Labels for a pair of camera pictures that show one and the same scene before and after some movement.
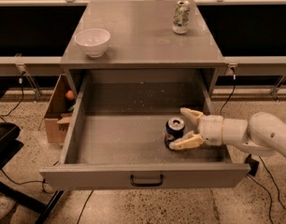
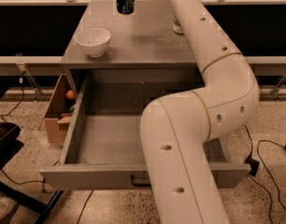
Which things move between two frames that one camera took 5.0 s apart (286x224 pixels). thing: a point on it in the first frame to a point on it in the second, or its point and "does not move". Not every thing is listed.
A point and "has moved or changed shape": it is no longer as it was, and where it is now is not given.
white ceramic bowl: [92, 41] does not move
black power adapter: [253, 165] does not move
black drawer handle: [146, 185] does not move
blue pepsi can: [175, 128] has moved or changed shape
